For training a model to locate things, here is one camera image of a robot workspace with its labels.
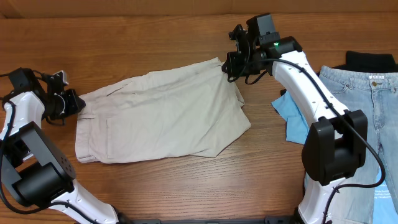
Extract beige cotton shorts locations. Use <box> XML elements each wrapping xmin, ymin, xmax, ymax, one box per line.
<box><xmin>75</xmin><ymin>58</ymin><xmax>251</xmax><ymax>164</ymax></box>

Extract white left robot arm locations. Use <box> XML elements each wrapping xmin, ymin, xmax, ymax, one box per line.
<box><xmin>1</xmin><ymin>68</ymin><xmax>130</xmax><ymax>223</ymax></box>

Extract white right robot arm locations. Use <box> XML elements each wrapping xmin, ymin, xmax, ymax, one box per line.
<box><xmin>222</xmin><ymin>13</ymin><xmax>368</xmax><ymax>223</ymax></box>

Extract light blue t-shirt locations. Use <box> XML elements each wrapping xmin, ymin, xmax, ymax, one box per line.
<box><xmin>271</xmin><ymin>91</ymin><xmax>309</xmax><ymax>144</ymax></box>

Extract black garment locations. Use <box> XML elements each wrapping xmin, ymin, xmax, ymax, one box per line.
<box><xmin>335</xmin><ymin>51</ymin><xmax>397</xmax><ymax>73</ymax></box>

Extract light blue denim jeans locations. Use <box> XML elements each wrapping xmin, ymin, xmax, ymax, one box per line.
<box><xmin>319</xmin><ymin>66</ymin><xmax>397</xmax><ymax>223</ymax></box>

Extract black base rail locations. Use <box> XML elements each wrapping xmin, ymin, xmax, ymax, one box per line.
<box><xmin>131</xmin><ymin>216</ymin><xmax>297</xmax><ymax>224</ymax></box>

